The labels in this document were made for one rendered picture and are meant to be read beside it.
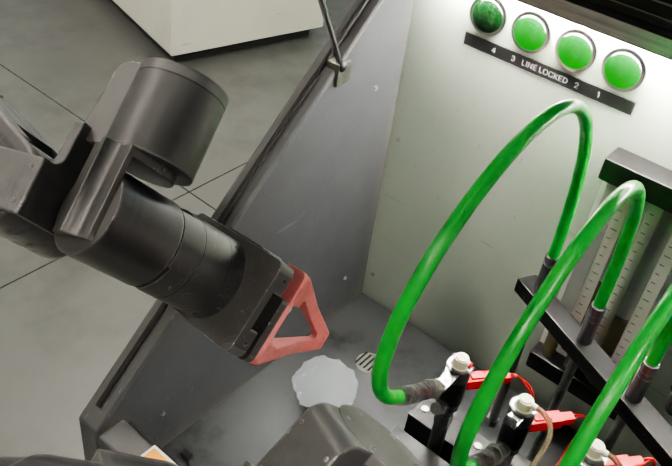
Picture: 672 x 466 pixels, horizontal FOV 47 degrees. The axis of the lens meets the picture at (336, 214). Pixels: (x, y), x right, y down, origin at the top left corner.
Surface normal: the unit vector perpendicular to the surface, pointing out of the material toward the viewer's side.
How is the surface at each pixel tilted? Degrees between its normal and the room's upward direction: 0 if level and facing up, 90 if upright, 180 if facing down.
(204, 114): 67
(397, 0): 90
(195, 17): 90
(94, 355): 0
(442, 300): 90
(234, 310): 46
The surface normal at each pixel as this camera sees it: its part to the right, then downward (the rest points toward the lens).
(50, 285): 0.11, -0.79
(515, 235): -0.64, 0.41
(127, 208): 0.79, -0.05
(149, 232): 0.73, 0.15
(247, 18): 0.57, 0.55
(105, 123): -0.32, -0.38
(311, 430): -0.60, -0.52
